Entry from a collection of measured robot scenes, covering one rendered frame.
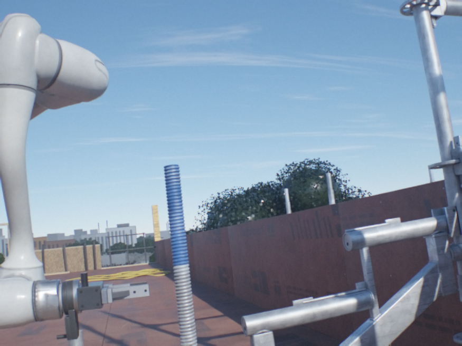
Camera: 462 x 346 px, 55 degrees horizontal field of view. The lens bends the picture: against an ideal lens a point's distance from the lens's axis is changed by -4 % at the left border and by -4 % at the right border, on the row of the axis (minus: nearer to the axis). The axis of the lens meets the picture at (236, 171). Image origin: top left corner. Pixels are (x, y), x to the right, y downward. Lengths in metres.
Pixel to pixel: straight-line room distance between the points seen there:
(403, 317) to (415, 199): 0.59
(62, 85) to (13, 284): 0.47
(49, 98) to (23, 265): 0.41
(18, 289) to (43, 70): 0.49
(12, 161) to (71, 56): 0.29
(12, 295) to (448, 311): 1.33
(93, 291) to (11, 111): 0.43
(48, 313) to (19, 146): 0.37
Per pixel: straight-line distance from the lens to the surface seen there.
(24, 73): 1.09
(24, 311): 1.06
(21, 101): 1.08
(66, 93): 1.19
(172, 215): 1.07
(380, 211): 1.96
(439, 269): 1.35
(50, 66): 1.13
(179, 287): 1.08
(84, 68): 1.19
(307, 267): 2.75
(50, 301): 1.06
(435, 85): 1.45
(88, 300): 1.02
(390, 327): 1.27
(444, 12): 1.59
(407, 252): 1.84
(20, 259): 1.21
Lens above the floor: 0.60
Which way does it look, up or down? 8 degrees up
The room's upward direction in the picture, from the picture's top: 6 degrees counter-clockwise
